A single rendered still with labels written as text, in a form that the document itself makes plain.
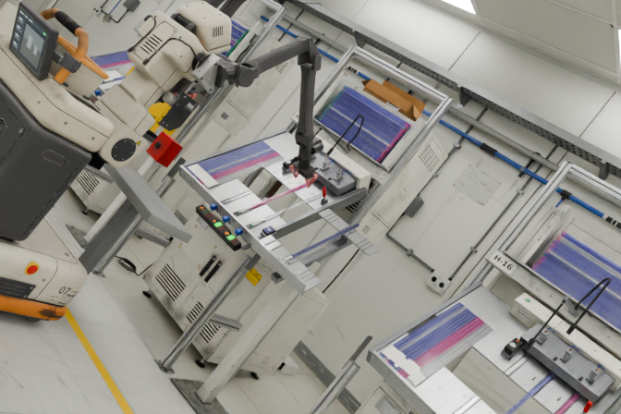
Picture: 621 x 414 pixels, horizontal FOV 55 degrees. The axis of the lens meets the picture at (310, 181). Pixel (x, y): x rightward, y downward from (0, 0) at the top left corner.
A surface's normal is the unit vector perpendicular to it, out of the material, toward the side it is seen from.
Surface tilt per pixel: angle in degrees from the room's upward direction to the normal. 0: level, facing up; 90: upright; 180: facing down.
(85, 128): 90
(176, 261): 90
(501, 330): 44
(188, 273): 90
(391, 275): 89
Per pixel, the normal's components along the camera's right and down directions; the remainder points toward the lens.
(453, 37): -0.45, -0.37
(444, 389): 0.13, -0.82
